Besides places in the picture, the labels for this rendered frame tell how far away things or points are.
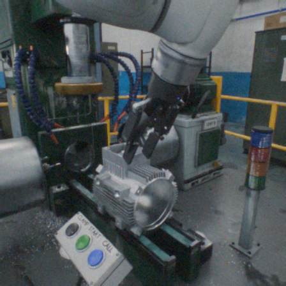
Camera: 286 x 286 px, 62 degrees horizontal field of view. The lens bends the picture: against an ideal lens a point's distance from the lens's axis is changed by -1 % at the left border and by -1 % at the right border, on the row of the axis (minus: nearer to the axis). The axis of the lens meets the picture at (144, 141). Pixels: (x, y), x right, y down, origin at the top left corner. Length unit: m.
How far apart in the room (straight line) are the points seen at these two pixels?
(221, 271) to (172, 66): 0.63
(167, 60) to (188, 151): 0.79
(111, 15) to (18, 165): 0.56
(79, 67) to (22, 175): 0.42
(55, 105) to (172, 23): 0.85
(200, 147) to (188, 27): 0.89
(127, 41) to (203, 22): 6.23
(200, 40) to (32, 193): 0.65
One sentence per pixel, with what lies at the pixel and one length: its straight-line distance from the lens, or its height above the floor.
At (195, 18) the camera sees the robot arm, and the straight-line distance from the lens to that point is 0.40.
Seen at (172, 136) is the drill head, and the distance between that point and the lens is 1.10.
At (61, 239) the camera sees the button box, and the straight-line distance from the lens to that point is 0.55.
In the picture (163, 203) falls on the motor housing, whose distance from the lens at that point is 0.79.
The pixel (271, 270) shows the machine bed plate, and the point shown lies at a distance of 0.91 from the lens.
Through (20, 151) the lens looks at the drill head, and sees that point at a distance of 0.83.
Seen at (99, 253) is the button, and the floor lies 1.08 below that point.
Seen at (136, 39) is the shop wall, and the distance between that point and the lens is 6.74.
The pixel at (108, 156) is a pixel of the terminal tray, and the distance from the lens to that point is 0.75.
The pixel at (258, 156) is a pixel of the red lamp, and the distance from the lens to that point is 0.78.
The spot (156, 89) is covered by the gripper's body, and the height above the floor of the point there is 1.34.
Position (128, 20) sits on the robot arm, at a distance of 0.38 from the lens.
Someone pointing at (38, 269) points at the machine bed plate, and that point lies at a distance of 0.89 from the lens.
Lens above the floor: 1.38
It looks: 16 degrees down
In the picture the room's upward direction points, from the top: straight up
